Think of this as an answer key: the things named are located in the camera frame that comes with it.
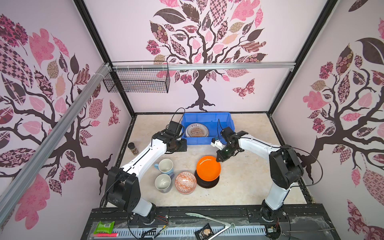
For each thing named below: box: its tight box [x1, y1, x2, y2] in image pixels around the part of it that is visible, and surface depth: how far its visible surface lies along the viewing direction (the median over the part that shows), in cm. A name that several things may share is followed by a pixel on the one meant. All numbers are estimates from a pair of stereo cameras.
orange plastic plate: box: [196, 155, 222, 182], surface depth 89 cm
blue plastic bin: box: [181, 112, 235, 145], surface depth 111 cm
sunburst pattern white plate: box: [185, 122, 209, 138], surface depth 109 cm
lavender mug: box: [154, 173, 175, 194], surface depth 81 cm
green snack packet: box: [93, 220, 116, 235], surface depth 71 cm
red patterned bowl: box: [175, 171, 197, 195], surface depth 82 cm
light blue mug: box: [154, 158, 174, 175], surface depth 84 cm
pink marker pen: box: [92, 233, 119, 237], surface depth 69 cm
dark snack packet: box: [194, 222, 214, 240], surface depth 70 cm
